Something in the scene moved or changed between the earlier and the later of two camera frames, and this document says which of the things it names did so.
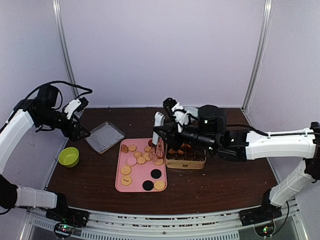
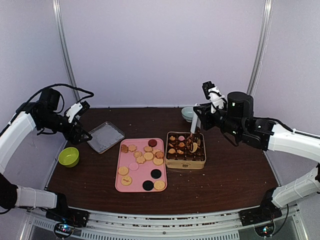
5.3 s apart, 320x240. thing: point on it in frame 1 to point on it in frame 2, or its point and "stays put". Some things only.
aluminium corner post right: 261,55 stays put
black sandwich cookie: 155,173 stays put
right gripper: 171,130 to 205,117
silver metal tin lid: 104,136 stays put
